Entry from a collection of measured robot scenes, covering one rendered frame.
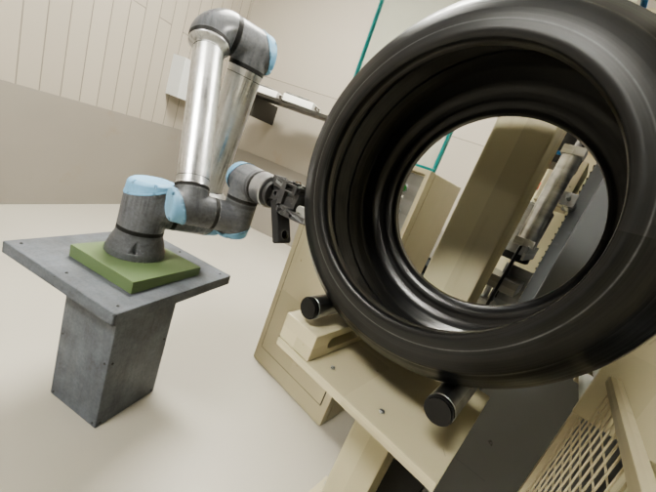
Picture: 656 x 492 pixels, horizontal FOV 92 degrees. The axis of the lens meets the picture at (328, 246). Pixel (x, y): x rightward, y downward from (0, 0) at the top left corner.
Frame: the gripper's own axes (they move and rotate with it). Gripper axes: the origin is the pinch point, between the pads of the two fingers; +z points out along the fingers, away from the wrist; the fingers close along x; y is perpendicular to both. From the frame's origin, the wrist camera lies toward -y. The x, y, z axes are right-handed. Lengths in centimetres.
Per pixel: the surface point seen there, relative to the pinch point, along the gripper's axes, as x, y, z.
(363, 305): -13.0, -4.3, 23.7
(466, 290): 25.1, -2.1, 29.6
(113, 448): -15, -102, -41
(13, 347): -33, -102, -107
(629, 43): -12, 38, 40
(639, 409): 18, -5, 64
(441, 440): -2.6, -21.6, 42.3
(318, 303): -10.8, -10.2, 13.8
